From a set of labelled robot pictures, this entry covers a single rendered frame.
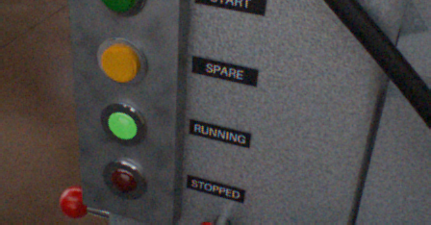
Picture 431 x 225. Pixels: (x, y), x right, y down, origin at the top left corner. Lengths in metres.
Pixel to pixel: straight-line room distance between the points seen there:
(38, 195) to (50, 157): 0.24
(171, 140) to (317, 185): 0.11
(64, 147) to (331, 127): 2.31
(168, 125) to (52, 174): 2.12
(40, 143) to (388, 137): 2.36
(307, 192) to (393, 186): 0.06
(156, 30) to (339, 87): 0.12
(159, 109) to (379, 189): 0.16
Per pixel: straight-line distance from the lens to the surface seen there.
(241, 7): 0.39
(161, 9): 0.39
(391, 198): 0.45
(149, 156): 0.45
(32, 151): 2.67
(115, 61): 0.41
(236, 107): 0.42
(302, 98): 0.40
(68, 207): 0.59
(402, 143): 0.42
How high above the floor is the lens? 1.57
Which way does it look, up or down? 32 degrees down
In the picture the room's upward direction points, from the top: 4 degrees clockwise
